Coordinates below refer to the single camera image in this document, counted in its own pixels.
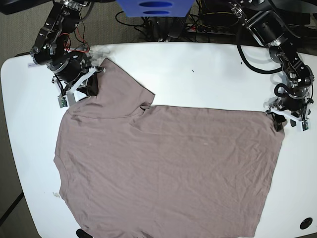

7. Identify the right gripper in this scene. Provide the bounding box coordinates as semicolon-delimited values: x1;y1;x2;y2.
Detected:
51;60;106;97

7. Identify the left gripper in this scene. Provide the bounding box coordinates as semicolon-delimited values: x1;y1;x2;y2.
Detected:
266;94;314;131

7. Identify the mauve T-shirt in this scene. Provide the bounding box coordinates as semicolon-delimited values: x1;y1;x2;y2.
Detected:
54;59;284;238

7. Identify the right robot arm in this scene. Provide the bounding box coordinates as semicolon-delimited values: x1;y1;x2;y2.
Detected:
30;0;102;96

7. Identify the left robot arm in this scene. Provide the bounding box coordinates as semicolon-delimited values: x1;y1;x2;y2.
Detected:
227;0;315;131

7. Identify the small table sticker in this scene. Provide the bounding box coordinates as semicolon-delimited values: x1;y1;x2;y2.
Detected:
28;63;38;68

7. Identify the blue plastic bin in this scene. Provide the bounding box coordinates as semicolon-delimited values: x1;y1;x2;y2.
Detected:
116;0;194;17

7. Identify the black table grommet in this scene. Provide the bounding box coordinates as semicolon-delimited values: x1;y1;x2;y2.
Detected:
300;217;313;230

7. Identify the white crumb scrap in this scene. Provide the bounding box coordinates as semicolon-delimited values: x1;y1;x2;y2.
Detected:
53;192;60;198

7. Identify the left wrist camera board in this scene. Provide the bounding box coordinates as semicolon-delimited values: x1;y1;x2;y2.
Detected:
297;119;310;132

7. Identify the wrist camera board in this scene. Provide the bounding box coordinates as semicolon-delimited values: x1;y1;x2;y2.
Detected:
297;119;310;132
58;94;76;108

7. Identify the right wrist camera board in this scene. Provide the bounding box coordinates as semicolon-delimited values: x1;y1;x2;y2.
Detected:
58;94;76;108

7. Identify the power strip with red switch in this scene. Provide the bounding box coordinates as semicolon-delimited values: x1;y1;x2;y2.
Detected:
185;25;237;35

